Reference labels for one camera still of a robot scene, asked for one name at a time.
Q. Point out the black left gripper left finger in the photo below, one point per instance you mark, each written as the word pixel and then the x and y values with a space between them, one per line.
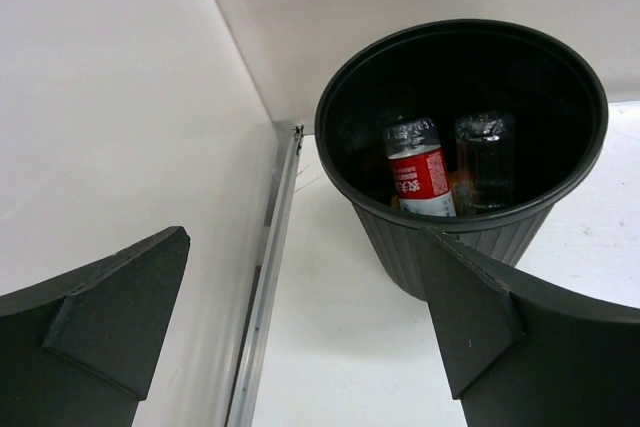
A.
pixel 81 349

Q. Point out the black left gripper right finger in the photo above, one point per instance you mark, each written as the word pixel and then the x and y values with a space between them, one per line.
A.
pixel 520 351

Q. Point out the red label clear bottle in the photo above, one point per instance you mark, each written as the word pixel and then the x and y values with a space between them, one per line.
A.
pixel 418 168

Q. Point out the clear unlabelled plastic bottle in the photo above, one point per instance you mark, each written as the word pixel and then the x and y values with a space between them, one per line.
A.
pixel 485 146

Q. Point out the black plastic bin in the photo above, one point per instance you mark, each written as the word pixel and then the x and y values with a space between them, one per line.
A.
pixel 445 70

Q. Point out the aluminium table edge rail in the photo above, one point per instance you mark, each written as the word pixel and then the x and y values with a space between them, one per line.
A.
pixel 260 306

